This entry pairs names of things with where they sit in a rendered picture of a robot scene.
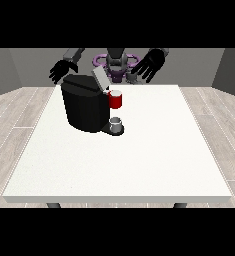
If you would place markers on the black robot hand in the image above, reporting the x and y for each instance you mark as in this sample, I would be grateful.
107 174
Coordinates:
61 70
151 64

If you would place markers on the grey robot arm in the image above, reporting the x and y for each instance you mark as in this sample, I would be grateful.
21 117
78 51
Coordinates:
73 54
163 51

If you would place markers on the small grey coffee pod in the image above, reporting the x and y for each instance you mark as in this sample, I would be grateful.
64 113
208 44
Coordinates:
132 77

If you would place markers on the pale grey machine lid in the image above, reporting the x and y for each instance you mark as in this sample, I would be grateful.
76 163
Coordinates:
100 77

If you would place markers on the black coffee machine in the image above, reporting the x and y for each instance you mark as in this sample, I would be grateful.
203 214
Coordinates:
85 104

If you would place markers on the red pod holder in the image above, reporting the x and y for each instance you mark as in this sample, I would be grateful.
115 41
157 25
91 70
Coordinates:
115 99

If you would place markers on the grey robot trunk purple rings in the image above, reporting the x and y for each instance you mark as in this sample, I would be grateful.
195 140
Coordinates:
116 62

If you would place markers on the small grey cup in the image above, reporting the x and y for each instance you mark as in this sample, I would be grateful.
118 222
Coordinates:
115 124

